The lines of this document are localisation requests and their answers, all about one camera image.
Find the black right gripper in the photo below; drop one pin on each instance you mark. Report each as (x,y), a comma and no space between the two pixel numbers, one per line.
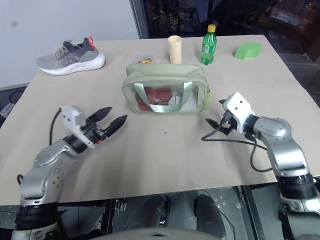
(228,123)

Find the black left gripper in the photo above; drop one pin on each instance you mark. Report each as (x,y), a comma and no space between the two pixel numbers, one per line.
(91,130)

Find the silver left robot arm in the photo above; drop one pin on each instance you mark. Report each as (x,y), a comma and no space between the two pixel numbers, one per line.
(42,160)

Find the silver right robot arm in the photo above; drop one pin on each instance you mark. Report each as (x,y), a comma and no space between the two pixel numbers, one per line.
(282,142)

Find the green pouch with clear window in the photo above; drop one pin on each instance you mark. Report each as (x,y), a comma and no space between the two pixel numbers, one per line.
(162,72)

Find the green plastic soda bottle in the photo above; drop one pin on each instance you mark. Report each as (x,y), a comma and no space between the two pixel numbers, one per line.
(208,47)

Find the green foam block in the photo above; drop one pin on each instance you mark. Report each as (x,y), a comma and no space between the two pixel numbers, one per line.
(246,51)

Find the grey sneaker with white sole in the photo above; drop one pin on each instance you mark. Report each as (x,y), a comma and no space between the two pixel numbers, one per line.
(72,61)

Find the small bag of candies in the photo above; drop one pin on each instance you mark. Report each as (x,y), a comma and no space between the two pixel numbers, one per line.
(145,58)

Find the beige cylindrical tube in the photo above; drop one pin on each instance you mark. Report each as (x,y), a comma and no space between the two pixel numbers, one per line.
(175,51)

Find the dark rounded shape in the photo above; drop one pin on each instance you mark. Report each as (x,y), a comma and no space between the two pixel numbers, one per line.
(155,210)

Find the white power strip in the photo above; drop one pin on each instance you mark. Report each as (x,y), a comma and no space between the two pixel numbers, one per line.
(6,109)

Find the grey robot torso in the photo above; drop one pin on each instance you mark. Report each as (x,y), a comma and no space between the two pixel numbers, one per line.
(165,235)

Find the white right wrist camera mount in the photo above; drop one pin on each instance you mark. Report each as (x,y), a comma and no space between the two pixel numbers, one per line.
(240,107)

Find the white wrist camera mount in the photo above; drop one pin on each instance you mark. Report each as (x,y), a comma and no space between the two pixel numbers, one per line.
(70,112)
(240,107)

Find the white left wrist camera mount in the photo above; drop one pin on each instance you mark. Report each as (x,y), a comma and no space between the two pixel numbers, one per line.
(70,112)

